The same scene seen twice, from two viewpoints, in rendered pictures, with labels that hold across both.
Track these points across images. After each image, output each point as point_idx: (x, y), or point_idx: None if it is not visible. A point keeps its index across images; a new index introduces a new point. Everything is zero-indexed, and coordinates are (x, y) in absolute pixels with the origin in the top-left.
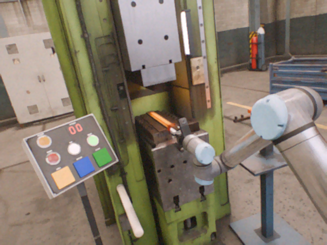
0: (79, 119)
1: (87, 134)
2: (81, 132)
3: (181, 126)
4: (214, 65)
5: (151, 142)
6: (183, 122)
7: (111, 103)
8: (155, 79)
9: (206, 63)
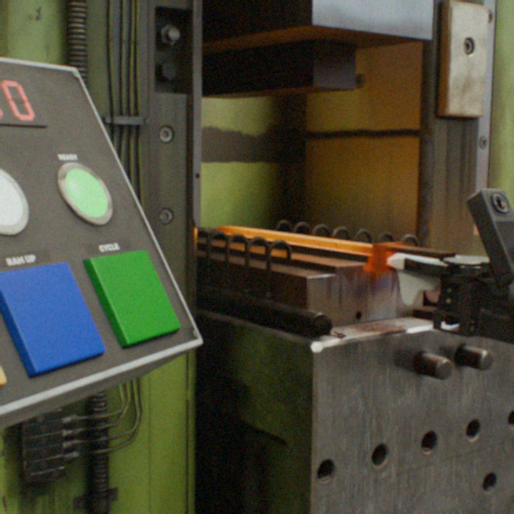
0: (18, 63)
1: (59, 153)
2: (27, 132)
3: (496, 223)
4: (512, 63)
5: (305, 312)
6: (501, 207)
7: (115, 93)
8: (360, 7)
9: (491, 42)
